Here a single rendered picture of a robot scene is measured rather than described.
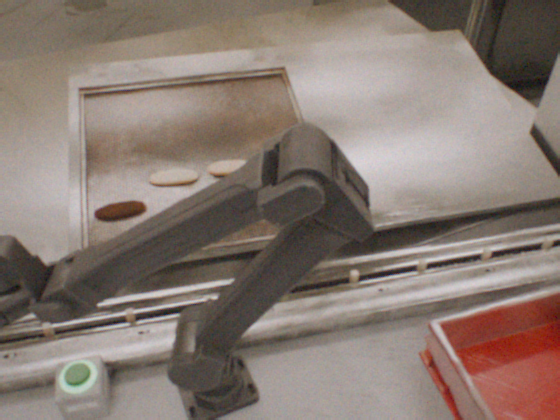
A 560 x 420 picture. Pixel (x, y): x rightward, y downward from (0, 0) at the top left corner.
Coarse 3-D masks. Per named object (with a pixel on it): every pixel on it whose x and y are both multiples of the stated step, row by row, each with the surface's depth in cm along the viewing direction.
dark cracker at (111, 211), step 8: (104, 208) 111; (112, 208) 112; (120, 208) 112; (128, 208) 112; (136, 208) 112; (96, 216) 111; (104, 216) 111; (112, 216) 111; (120, 216) 111; (128, 216) 112
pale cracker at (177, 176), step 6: (156, 174) 118; (162, 174) 118; (168, 174) 118; (174, 174) 118; (180, 174) 118; (186, 174) 118; (192, 174) 118; (150, 180) 117; (156, 180) 117; (162, 180) 117; (168, 180) 117; (174, 180) 117; (180, 180) 117; (186, 180) 117; (192, 180) 118
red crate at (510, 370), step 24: (504, 336) 103; (528, 336) 103; (552, 336) 103; (432, 360) 95; (480, 360) 99; (504, 360) 99; (528, 360) 99; (552, 360) 99; (480, 384) 95; (504, 384) 95; (528, 384) 96; (552, 384) 96; (456, 408) 91; (504, 408) 92; (528, 408) 92; (552, 408) 92
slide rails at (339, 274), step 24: (528, 240) 117; (384, 264) 111; (408, 264) 112; (480, 264) 112; (336, 288) 107; (96, 312) 102; (120, 312) 102; (144, 312) 102; (0, 336) 98; (48, 336) 98; (72, 336) 98
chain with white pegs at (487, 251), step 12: (552, 240) 114; (516, 252) 116; (420, 264) 110; (444, 264) 113; (456, 264) 113; (372, 276) 110; (384, 276) 111; (312, 288) 108; (204, 300) 103; (132, 312) 100; (168, 312) 103; (180, 312) 104; (48, 324) 97; (96, 324) 101; (108, 324) 101; (24, 336) 99; (36, 336) 99
